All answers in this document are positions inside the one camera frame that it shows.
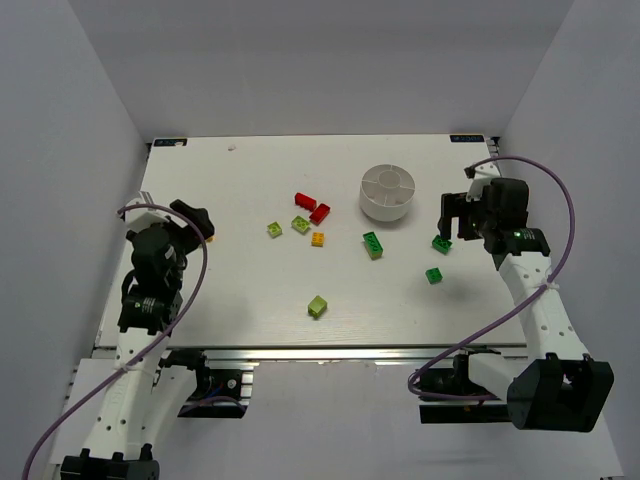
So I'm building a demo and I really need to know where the right blue corner sticker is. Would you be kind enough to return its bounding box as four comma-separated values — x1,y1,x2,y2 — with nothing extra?
449,134,485,143

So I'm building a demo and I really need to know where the orange square lego brick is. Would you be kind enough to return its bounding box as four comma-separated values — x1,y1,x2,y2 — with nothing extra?
311,232,325,247

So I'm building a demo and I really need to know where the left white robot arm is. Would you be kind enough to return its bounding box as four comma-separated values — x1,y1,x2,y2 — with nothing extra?
60,198,215,479

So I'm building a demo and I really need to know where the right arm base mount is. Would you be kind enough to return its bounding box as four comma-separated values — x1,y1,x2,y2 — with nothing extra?
417,348,514,425

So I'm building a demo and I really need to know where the blue corner sticker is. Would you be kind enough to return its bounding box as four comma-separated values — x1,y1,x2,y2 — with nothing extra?
152,138,188,148
449,134,485,143

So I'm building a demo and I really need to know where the dark green lego brick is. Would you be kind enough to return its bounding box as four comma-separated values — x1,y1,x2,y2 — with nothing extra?
431,235,452,255

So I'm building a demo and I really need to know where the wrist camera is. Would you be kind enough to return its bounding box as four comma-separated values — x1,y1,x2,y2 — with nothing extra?
120,190,170,233
464,161,501,202

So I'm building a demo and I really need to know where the left blue corner sticker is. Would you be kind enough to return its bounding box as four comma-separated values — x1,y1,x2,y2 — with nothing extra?
152,138,188,148

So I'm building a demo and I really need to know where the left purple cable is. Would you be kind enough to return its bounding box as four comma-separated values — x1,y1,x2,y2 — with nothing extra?
22,204,209,480

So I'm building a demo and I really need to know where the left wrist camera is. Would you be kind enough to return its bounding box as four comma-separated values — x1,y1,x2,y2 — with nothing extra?
120,190,170,233

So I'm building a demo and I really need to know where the light green small lego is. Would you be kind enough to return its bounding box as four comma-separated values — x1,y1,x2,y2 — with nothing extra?
267,222,283,239

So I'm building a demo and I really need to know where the white round divided container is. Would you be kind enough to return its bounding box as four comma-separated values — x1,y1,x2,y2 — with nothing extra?
359,164,415,223

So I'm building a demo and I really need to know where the lime green lego block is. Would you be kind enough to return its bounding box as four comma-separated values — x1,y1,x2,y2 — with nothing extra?
307,295,328,319

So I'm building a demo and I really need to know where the light green long lego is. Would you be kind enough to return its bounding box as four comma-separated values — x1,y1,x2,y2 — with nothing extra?
291,216,311,234

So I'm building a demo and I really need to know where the dark green square lego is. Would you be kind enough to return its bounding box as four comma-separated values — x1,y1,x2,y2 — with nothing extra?
425,267,443,285

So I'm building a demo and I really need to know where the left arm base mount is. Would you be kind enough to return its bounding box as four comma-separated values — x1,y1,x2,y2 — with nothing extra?
159,349,246,419

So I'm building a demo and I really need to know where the red square lego brick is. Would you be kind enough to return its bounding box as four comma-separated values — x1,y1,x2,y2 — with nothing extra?
309,203,330,225

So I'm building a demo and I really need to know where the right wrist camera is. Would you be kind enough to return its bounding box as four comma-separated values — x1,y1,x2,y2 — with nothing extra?
464,161,501,202

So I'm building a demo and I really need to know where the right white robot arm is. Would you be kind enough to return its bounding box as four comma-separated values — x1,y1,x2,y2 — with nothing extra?
438,178,614,433

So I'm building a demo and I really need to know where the red long lego brick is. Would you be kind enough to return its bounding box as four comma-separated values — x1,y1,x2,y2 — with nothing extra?
294,192,317,212

